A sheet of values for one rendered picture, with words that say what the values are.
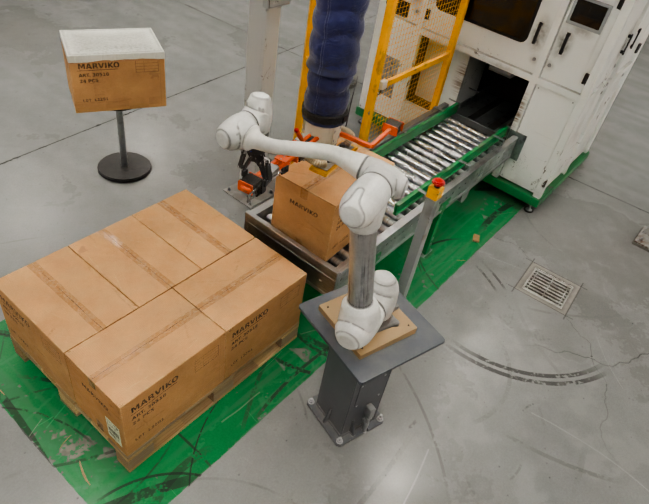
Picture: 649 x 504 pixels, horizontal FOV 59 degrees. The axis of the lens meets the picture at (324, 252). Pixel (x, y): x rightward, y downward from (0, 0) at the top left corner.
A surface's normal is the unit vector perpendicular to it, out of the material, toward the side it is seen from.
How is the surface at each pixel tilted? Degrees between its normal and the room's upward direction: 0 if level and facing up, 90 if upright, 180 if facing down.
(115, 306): 0
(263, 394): 0
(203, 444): 0
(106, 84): 90
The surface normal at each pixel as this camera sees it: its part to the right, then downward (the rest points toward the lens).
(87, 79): 0.41, 0.65
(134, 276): 0.14, -0.74
